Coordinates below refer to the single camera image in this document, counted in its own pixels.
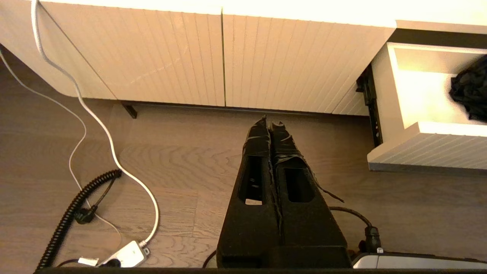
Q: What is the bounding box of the dark furniture leg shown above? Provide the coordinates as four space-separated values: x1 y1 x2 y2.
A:
121 101 138 119

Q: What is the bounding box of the white power strip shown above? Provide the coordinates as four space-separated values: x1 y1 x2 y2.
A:
98 240 151 268

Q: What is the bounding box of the white cabinet drawer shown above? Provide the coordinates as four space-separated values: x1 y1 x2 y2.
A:
356 42 487 174

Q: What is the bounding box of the thin white charging cable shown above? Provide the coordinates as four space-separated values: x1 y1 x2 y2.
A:
0 49 124 244

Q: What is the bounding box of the black umbrella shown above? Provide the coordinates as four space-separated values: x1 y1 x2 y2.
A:
449 55 487 123

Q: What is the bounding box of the white ribbed cabinet door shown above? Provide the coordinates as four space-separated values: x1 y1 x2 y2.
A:
39 1 226 107
222 13 397 116

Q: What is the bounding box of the black coiled cable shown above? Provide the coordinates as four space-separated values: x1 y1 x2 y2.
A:
36 169 123 271

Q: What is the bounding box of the white low cabinet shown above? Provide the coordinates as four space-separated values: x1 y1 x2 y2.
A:
0 0 487 116

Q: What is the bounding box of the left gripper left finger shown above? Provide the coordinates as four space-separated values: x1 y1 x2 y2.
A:
218 116 283 249

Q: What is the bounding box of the thick white power cable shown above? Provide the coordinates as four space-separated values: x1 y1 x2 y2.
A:
31 0 159 248

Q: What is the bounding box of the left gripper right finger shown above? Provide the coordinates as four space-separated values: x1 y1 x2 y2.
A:
270 122 347 248

